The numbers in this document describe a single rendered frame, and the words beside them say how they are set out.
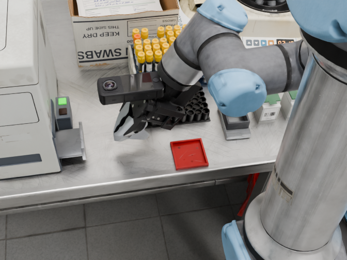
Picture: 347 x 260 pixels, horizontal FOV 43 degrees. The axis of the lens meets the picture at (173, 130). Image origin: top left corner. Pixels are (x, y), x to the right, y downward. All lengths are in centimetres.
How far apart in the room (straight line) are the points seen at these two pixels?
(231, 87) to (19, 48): 32
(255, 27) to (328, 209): 71
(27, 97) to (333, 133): 49
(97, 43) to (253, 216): 63
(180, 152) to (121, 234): 92
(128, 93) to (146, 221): 111
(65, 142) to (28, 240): 98
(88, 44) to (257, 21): 40
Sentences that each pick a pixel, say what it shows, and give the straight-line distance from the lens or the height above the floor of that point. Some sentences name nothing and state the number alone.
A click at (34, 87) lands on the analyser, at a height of 112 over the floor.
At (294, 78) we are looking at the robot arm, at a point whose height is 118.
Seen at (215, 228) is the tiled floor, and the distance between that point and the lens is 183.
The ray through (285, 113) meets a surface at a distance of 102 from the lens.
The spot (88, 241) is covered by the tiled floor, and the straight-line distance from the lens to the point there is 180.
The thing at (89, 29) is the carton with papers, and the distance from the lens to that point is 102.
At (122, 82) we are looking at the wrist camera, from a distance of 78.
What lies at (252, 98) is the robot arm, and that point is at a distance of 64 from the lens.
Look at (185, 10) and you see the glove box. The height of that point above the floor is 93.
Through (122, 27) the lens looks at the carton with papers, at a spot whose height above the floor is 99.
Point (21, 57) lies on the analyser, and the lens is 69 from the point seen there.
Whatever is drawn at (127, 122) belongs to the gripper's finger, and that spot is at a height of 98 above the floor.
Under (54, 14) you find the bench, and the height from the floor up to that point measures 88.
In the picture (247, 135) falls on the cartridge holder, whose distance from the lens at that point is 96.
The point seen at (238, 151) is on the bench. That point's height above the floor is 88.
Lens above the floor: 163
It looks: 52 degrees down
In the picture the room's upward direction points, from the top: 6 degrees clockwise
